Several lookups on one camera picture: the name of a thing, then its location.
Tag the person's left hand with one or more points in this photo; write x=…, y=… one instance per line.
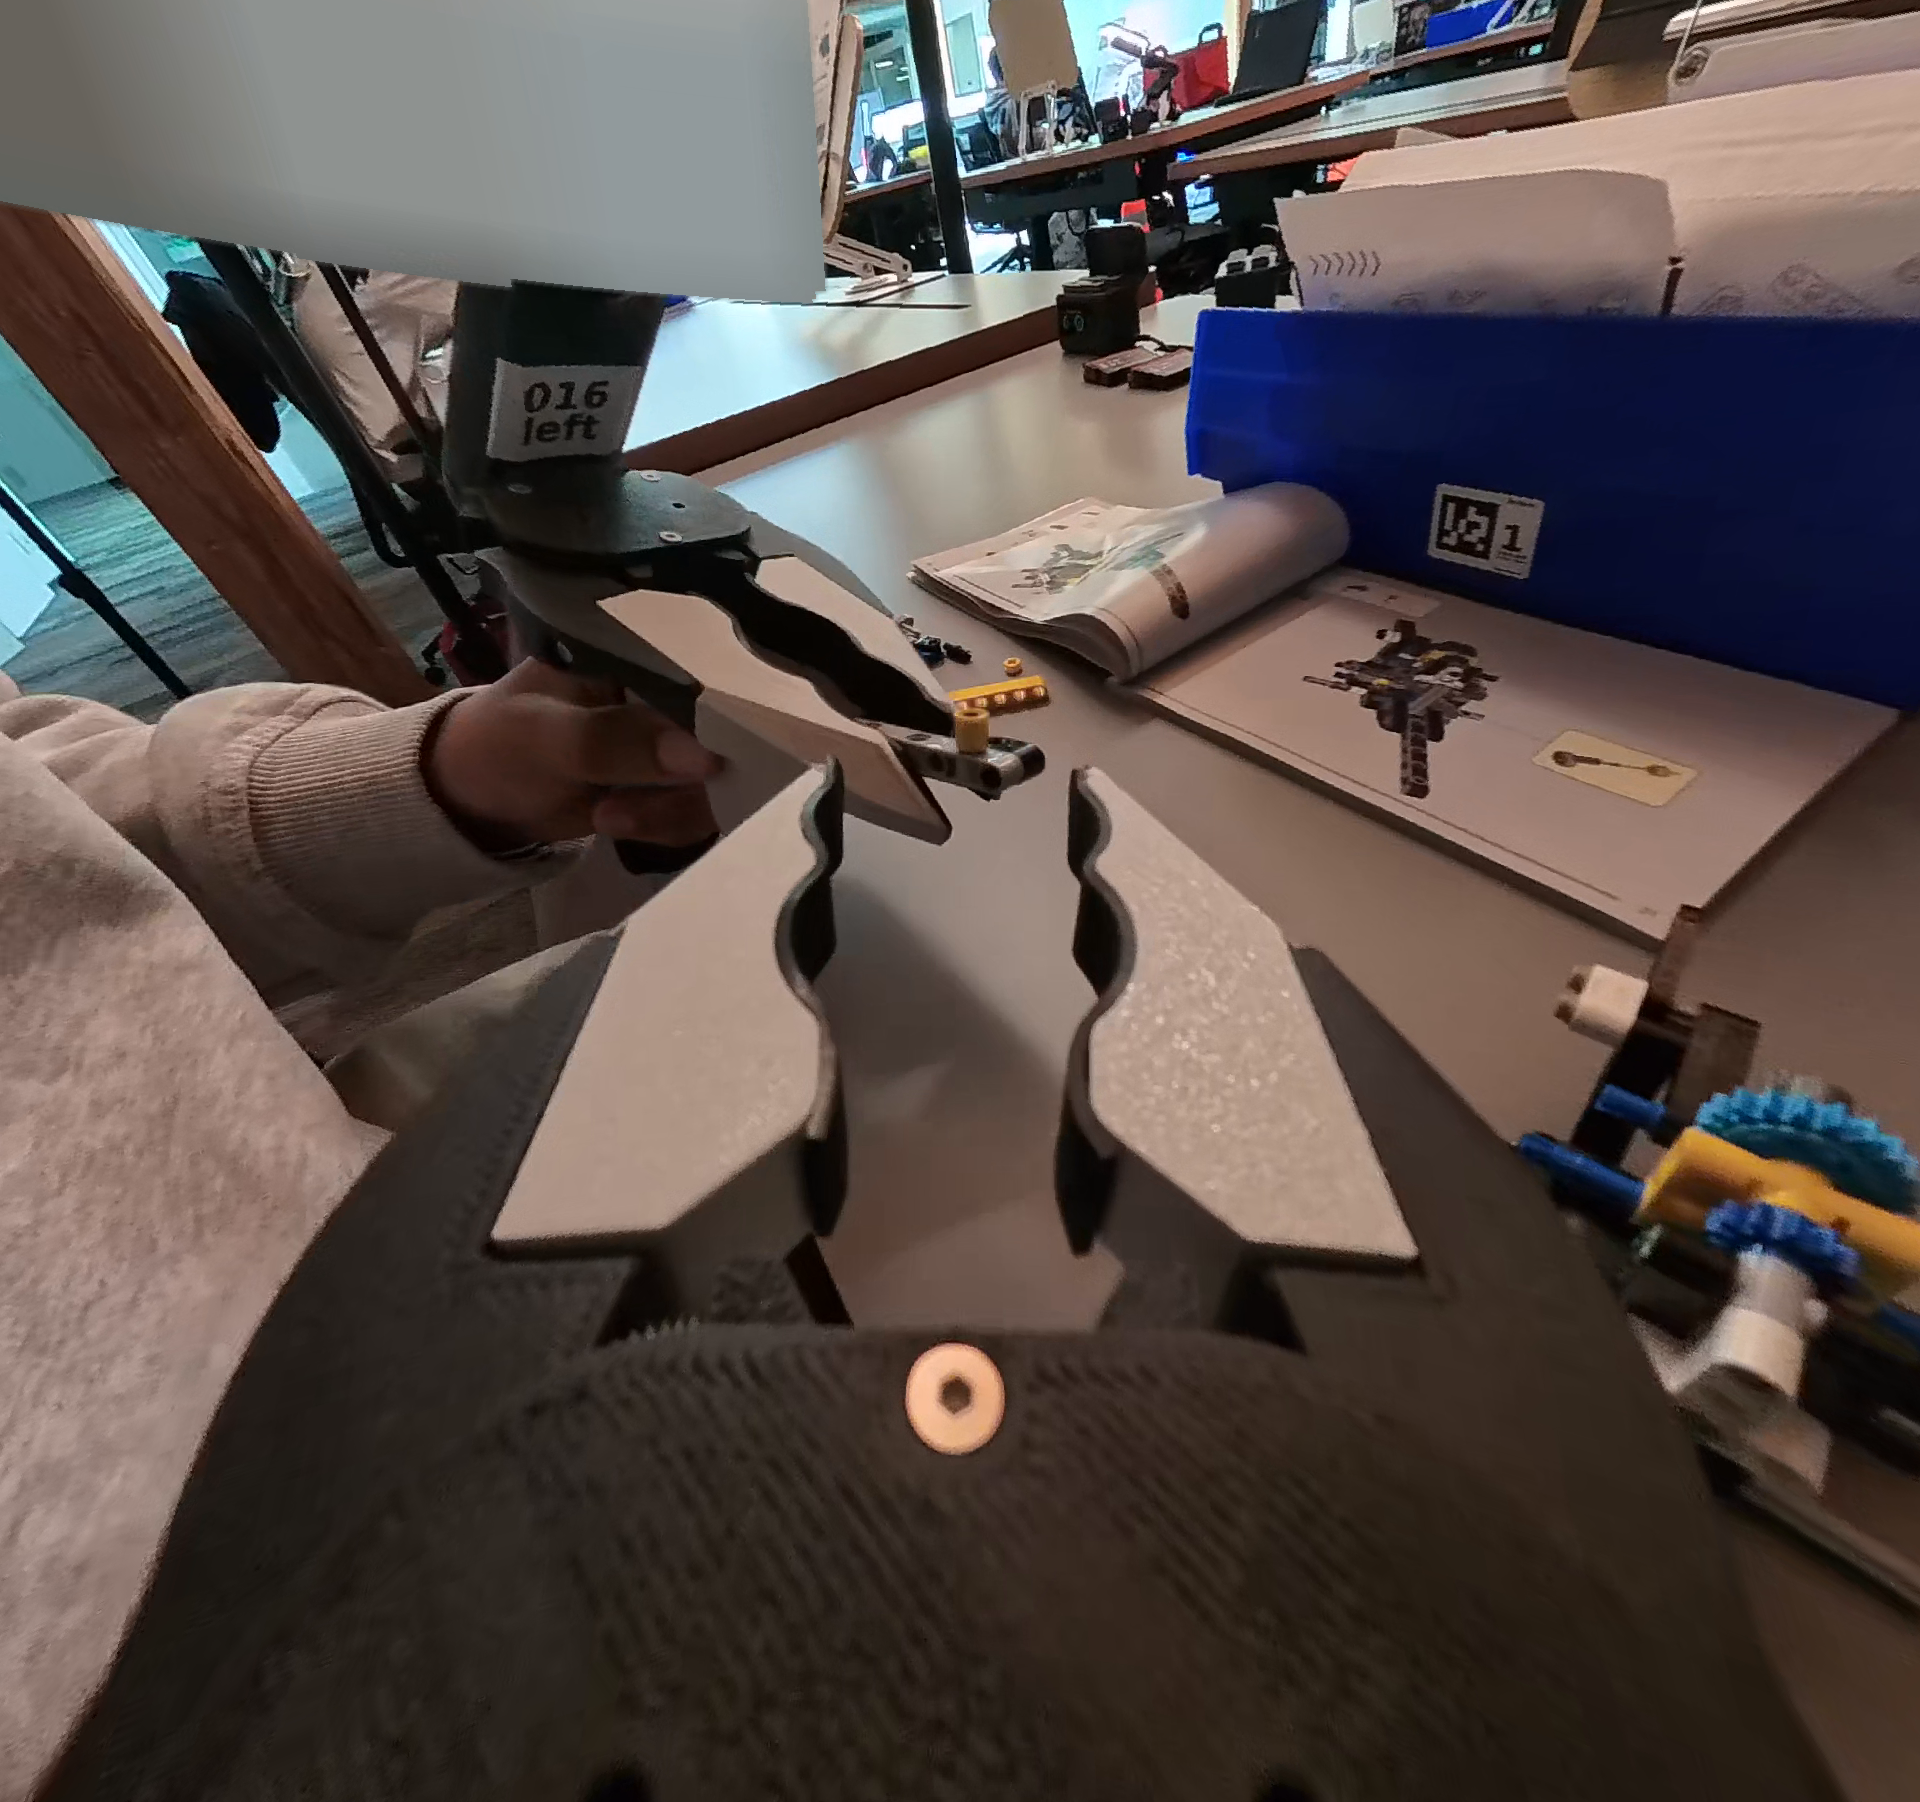
x=555, y=766

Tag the white cardboard box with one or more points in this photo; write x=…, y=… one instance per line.
x=1500, y=243

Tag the wooden beam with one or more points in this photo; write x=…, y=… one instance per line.
x=150, y=407

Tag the white instruction booklet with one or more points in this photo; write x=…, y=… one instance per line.
x=1500, y=842

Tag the blue plastic bin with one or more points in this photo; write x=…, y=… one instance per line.
x=1650, y=423

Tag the red bag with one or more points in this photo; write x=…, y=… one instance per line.
x=1197, y=71

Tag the person's grey clothing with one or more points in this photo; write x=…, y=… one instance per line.
x=150, y=1232

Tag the multicoloured lego assembly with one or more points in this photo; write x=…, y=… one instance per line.
x=1754, y=1172

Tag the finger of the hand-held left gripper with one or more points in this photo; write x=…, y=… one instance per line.
x=841, y=632
x=795, y=736

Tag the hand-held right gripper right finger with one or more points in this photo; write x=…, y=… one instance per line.
x=1230, y=1053

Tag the black laptop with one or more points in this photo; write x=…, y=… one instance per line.
x=1278, y=46

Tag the black pole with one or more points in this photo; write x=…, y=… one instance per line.
x=933, y=77

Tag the small brown pack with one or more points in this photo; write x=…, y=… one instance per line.
x=1165, y=369
x=1110, y=371

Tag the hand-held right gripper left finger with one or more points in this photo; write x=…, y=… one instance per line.
x=675, y=1053

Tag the person's left forearm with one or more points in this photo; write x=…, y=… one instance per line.
x=301, y=813

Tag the grey lego beam with yellow pin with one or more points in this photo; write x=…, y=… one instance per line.
x=990, y=766

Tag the black tripod leg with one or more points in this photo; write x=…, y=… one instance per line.
x=90, y=587

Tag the small black camera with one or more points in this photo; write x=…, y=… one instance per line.
x=1102, y=316

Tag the long office desk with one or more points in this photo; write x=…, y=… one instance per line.
x=1274, y=130

